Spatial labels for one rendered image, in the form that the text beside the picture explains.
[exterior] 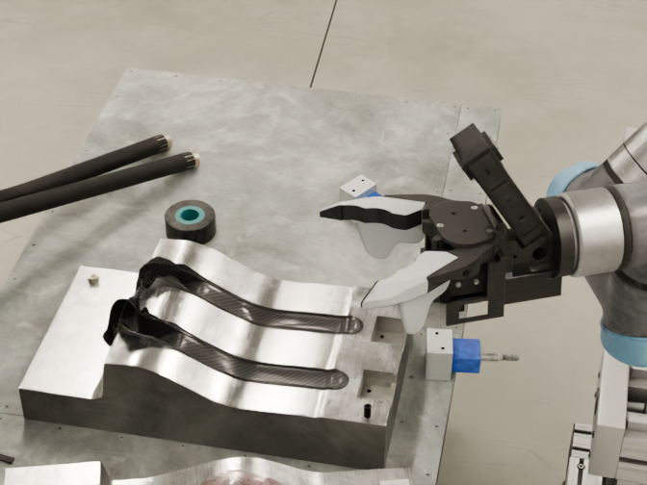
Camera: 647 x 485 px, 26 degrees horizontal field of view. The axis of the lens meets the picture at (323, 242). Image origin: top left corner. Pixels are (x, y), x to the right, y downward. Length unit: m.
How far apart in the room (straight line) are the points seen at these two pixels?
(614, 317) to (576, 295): 2.06
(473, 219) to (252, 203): 1.13
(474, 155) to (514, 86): 2.93
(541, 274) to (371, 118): 1.29
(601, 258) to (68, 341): 0.97
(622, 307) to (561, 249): 0.12
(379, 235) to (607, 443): 0.56
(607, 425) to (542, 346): 1.54
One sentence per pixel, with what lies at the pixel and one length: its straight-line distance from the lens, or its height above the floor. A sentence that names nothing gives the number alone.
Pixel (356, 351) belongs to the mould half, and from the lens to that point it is 1.90.
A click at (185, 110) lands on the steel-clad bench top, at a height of 0.80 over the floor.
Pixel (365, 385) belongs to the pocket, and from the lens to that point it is 1.90.
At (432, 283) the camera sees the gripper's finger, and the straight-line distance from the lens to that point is 1.14.
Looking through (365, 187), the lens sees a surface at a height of 0.85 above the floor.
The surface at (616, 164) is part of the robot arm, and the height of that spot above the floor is 1.41.
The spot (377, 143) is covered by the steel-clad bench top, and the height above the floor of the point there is 0.80.
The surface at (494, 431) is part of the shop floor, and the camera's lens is 3.03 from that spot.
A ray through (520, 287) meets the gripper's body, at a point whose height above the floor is 1.40.
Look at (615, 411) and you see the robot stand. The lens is 1.72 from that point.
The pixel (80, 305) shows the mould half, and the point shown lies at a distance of 2.05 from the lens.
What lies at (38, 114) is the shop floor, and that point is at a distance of 4.00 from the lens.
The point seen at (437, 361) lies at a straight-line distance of 1.97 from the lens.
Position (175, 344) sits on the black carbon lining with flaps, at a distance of 1.88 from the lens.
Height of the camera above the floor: 2.21
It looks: 40 degrees down
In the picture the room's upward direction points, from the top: straight up
